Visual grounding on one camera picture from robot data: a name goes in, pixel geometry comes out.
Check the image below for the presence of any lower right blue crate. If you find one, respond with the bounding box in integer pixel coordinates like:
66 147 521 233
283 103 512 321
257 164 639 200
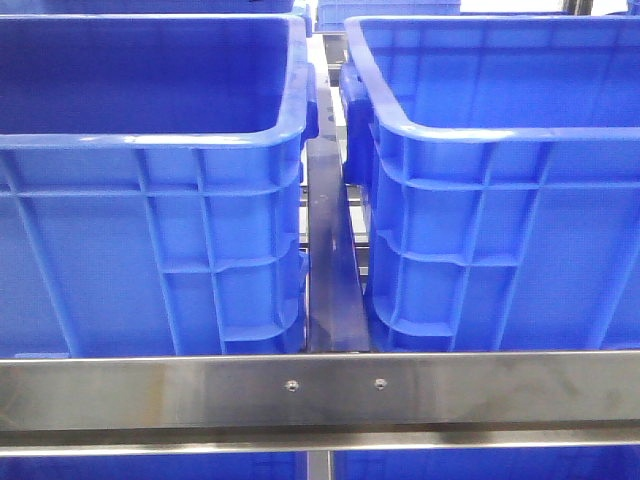
335 446 639 479

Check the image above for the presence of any lower left blue crate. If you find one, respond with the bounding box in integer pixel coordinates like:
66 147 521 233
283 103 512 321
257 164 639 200
1 453 307 479

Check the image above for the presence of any blue plastic crate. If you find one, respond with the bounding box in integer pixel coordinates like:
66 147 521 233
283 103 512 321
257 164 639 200
1 14 318 358
341 15 639 352

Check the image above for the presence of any steel rack front rail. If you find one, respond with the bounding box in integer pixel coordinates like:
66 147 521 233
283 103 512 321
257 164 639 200
1 351 639 456

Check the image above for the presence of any steel rack centre divider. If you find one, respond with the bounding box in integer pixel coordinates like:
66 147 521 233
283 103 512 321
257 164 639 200
307 71 371 353

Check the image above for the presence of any far centre blue crate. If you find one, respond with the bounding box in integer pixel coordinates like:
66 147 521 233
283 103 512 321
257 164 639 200
316 0 461 32

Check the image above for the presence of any far left blue crate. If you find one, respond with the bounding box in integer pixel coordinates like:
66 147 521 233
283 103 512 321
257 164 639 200
14 0 312 37

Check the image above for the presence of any right blue plastic crate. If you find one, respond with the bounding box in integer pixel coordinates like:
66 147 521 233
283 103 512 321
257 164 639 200
341 15 639 352

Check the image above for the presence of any left blue plastic crate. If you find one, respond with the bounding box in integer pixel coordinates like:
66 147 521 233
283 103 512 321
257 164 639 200
1 14 318 358

